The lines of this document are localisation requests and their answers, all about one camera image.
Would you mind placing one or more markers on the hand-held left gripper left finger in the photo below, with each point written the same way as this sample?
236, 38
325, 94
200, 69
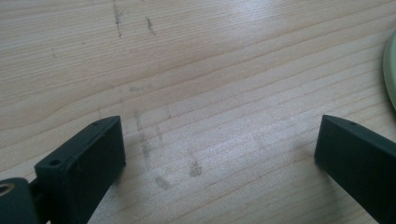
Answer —
84, 168

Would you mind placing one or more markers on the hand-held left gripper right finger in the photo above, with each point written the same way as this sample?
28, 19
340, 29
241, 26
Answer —
358, 161

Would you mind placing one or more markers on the green round plate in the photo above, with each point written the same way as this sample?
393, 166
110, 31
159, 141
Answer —
391, 71

